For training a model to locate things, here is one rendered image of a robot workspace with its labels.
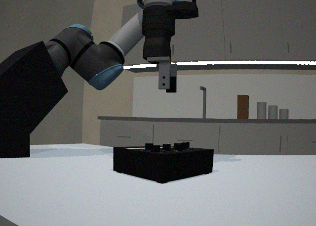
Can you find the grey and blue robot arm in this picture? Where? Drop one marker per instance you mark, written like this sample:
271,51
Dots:
99,64

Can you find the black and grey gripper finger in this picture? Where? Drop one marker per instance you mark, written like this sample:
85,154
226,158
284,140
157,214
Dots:
164,71
173,77

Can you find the black lighting desk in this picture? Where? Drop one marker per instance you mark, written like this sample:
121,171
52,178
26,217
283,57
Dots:
163,163

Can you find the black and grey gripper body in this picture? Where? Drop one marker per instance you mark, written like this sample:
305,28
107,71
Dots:
158,24

